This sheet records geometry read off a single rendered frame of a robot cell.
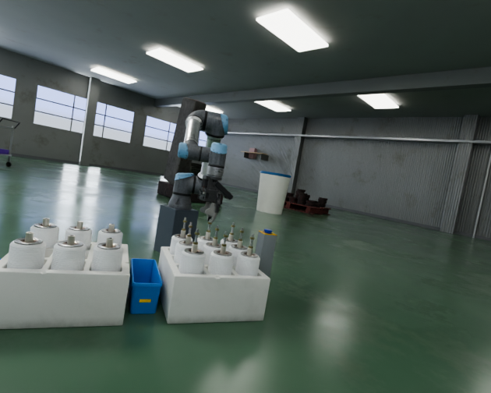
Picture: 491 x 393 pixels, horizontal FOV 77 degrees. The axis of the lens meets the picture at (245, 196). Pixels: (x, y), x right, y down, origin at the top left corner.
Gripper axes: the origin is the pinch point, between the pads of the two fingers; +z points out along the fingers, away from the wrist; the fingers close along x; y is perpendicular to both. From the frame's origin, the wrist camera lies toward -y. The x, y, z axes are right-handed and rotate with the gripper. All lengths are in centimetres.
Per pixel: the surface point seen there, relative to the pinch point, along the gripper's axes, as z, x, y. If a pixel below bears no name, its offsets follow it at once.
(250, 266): 12.8, 29.8, -4.6
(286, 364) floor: 35, 61, -2
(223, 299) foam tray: 25.2, 30.7, 6.3
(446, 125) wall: -249, -292, -832
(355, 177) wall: -79, -512, -782
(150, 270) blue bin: 27.9, -9.8, 21.9
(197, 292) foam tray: 22.8, 28.6, 16.6
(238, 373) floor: 35, 59, 16
